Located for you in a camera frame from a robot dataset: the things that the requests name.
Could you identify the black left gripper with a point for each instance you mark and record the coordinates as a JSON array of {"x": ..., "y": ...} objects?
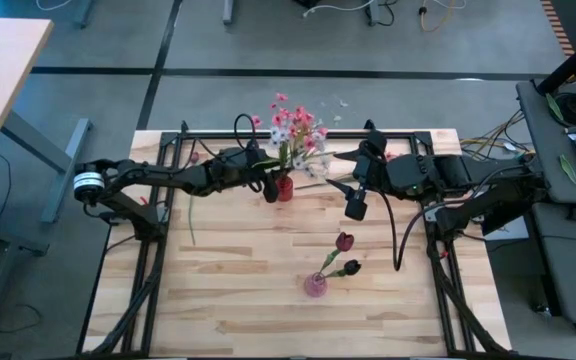
[{"x": 235, "y": 172}]

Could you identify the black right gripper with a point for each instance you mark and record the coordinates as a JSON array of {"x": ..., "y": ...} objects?
[{"x": 372, "y": 175}]

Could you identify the pink artificial flower spray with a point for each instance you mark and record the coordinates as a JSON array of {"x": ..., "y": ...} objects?
[
  {"x": 298, "y": 117},
  {"x": 313, "y": 185}
]

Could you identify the dark red artificial tulip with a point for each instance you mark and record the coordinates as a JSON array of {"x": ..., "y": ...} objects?
[{"x": 344, "y": 241}]

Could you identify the pink ribbed glass vase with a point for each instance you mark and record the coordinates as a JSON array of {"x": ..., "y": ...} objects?
[{"x": 315, "y": 286}]

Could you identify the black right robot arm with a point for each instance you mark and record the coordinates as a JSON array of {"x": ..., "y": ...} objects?
[{"x": 468, "y": 172}]

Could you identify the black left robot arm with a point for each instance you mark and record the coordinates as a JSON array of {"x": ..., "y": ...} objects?
[{"x": 168, "y": 175}]

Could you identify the red glass vase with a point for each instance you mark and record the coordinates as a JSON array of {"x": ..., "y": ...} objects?
[{"x": 285, "y": 191}]

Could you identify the white box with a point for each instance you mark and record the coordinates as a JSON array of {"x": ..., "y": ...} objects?
[{"x": 515, "y": 231}]

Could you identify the grey metal table leg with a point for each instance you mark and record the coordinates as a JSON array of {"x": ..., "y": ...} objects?
[
  {"x": 229, "y": 12},
  {"x": 85, "y": 12}
]

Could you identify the dark grey cart top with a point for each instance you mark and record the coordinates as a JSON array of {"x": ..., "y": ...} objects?
[{"x": 543, "y": 135}]

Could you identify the green artificial leaf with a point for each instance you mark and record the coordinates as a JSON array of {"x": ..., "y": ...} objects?
[
  {"x": 554, "y": 107},
  {"x": 569, "y": 170}
]

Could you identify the light wooden side table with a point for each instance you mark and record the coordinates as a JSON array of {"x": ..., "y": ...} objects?
[{"x": 3, "y": 75}]

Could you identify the black aluminium table frame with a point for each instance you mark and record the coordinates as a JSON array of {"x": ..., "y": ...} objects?
[{"x": 418, "y": 136}]

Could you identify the silver mounting bracket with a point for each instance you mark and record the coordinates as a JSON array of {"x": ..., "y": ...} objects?
[{"x": 431, "y": 213}]

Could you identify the grey side table leg frame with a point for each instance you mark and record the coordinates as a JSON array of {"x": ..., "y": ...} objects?
[{"x": 69, "y": 160}]

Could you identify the black diagonal post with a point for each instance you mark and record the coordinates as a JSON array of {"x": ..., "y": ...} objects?
[{"x": 573, "y": 62}]

